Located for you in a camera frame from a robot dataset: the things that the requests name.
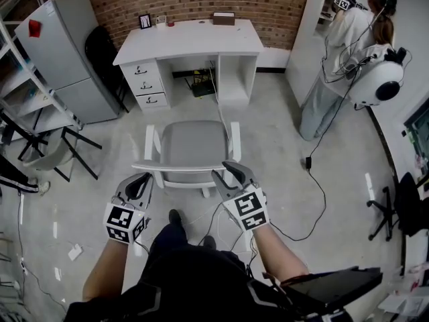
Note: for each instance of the white chair grey seat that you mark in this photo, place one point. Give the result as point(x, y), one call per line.
point(194, 139)

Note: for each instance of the red fridge magnet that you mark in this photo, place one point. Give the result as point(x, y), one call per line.
point(35, 28)

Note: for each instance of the black picture frame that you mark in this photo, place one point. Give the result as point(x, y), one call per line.
point(145, 21)

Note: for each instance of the black framed glass panel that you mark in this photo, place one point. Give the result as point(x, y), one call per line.
point(419, 129)

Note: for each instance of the black flat device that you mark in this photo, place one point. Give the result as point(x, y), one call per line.
point(338, 287)

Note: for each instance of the white charger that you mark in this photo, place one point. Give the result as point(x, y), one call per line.
point(75, 252)

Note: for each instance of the person's black clothed body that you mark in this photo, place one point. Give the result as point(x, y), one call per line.
point(194, 280)

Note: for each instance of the white round backpack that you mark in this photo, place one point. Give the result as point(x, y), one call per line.
point(372, 79)

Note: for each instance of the person's black shoe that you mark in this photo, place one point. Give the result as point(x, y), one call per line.
point(176, 218)
point(209, 241)

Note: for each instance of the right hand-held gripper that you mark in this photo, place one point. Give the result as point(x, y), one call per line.
point(248, 210)

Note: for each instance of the small white holder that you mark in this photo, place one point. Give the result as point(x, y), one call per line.
point(161, 22)

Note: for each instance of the brown box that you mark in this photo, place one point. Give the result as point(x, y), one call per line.
point(224, 19)

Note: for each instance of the white bookshelf cabinet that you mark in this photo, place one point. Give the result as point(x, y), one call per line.
point(308, 45)

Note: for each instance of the white metal shelving rack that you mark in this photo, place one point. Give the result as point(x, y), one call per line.
point(40, 116)

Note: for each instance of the silver refrigerator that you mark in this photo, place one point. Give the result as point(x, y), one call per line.
point(67, 55)

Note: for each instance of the black router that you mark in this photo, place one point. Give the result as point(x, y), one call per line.
point(204, 92)

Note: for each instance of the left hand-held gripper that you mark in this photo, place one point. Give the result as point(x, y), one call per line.
point(119, 218)

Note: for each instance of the black office chair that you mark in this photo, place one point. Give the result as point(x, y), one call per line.
point(409, 203)

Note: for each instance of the person's left black shoe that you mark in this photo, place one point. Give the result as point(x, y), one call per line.
point(176, 218)

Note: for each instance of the person's left forearm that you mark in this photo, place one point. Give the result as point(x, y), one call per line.
point(104, 270)

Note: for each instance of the person's right black shoe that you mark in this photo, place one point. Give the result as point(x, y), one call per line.
point(209, 241)

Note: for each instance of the person's right forearm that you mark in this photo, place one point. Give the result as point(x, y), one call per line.
point(278, 253)

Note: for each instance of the black folding chair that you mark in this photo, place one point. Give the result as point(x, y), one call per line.
point(100, 52)

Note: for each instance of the white paper clutter pile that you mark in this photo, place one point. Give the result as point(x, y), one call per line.
point(409, 300)

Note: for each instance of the white desk with drawers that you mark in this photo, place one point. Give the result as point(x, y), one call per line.
point(194, 39)

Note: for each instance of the grey chair black legs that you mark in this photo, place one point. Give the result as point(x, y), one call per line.
point(50, 153)

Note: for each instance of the white panel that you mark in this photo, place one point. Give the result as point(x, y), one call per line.
point(273, 59)

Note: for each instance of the white side table black edge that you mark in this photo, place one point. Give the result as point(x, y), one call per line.
point(392, 129)

